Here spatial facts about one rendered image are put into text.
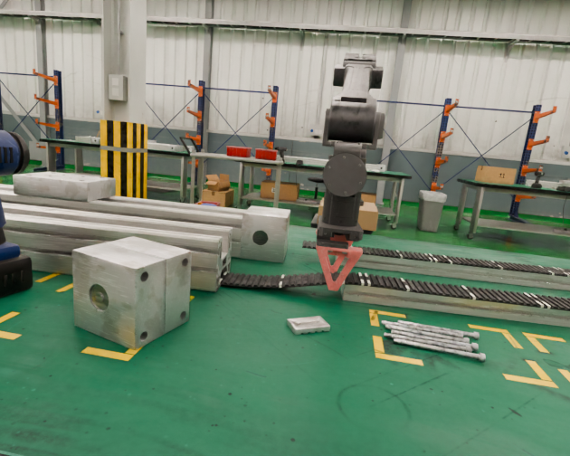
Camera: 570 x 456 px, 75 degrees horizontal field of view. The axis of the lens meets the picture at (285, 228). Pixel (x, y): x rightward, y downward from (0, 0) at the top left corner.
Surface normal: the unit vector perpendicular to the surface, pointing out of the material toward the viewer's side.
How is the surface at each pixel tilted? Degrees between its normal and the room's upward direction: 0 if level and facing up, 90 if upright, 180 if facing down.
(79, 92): 90
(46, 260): 90
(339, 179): 90
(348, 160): 90
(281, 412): 0
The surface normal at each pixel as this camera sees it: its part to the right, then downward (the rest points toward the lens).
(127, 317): -0.43, 0.15
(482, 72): -0.16, 0.20
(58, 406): 0.09, -0.97
